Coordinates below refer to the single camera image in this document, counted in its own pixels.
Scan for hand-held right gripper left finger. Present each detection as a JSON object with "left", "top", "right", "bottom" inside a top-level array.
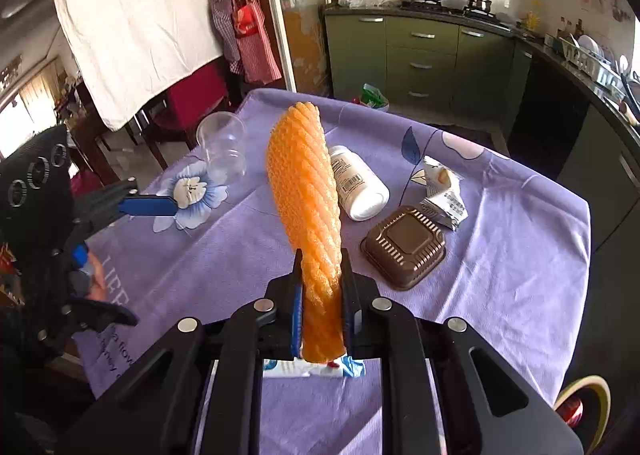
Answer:
[{"left": 60, "top": 249, "right": 305, "bottom": 455}]

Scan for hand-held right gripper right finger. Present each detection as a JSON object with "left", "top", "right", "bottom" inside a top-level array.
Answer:
[{"left": 341, "top": 247, "right": 583, "bottom": 455}]

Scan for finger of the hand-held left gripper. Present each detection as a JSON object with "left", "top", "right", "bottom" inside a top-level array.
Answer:
[
  {"left": 62, "top": 297, "right": 139, "bottom": 336},
  {"left": 75, "top": 177, "right": 179, "bottom": 238}
]

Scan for orange foam net sleeve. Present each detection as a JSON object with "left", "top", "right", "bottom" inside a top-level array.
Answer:
[{"left": 266, "top": 102, "right": 347, "bottom": 365}]

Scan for yellow rim trash bin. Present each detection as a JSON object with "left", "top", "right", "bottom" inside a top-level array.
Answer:
[{"left": 555, "top": 375, "right": 612, "bottom": 431}]

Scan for person's left hand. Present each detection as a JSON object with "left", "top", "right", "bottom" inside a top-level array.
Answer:
[{"left": 82, "top": 262, "right": 108, "bottom": 303}]

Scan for white blue packet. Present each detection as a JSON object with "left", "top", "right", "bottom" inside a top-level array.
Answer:
[{"left": 261, "top": 355, "right": 365, "bottom": 380}]

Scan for clear plastic cup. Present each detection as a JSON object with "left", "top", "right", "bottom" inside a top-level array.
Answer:
[{"left": 196, "top": 111, "right": 247, "bottom": 180}]

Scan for brown plastic tray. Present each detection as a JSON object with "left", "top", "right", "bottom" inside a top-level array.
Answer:
[{"left": 361, "top": 206, "right": 447, "bottom": 292}]

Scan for red cushioned wooden chair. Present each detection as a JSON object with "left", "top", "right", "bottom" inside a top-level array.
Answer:
[{"left": 142, "top": 55, "right": 236, "bottom": 170}]

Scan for purple flower print tablecloth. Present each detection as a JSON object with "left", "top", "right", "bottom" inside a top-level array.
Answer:
[{"left": 75, "top": 87, "right": 592, "bottom": 455}]

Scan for white plastic bottle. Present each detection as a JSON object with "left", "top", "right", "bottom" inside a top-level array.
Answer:
[{"left": 327, "top": 145, "right": 390, "bottom": 222}]

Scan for crumpled milk carton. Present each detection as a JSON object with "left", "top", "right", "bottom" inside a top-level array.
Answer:
[{"left": 419, "top": 156, "right": 469, "bottom": 233}]

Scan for white hanging sheet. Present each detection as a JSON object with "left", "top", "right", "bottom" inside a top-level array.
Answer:
[{"left": 47, "top": 0, "right": 224, "bottom": 132}]

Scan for red checked apron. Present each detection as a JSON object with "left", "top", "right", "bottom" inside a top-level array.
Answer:
[{"left": 227, "top": 0, "right": 283, "bottom": 84}]

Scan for purple checked apron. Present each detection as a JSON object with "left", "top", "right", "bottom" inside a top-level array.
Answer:
[{"left": 209, "top": 0, "right": 241, "bottom": 60}]

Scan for green white snack packet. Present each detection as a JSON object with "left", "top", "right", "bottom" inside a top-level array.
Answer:
[{"left": 361, "top": 83, "right": 390, "bottom": 112}]

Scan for glass sliding door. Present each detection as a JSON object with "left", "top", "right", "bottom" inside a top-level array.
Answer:
[{"left": 257, "top": 0, "right": 333, "bottom": 96}]

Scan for green base cabinets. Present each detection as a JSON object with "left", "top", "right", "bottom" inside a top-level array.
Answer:
[{"left": 324, "top": 5, "right": 640, "bottom": 246}]

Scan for black gas stove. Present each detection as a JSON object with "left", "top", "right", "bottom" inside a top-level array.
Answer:
[{"left": 400, "top": 0, "right": 511, "bottom": 23}]

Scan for white dish rack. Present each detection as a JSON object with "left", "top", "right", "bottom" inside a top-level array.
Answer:
[{"left": 560, "top": 34, "right": 626, "bottom": 86}]

